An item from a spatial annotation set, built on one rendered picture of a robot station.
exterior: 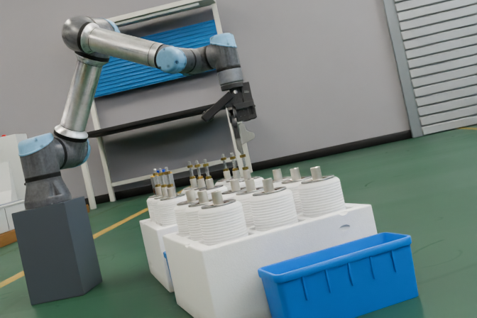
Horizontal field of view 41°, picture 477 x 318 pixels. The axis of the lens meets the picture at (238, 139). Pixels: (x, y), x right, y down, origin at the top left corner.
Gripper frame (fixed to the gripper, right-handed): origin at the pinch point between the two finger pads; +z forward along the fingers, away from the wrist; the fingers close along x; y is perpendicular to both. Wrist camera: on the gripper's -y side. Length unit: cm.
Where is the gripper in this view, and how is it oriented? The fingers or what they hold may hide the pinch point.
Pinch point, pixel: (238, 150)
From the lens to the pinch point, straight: 194.1
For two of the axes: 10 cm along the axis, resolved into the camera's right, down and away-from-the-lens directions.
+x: -0.5, 0.1, 10.0
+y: 9.8, -2.1, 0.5
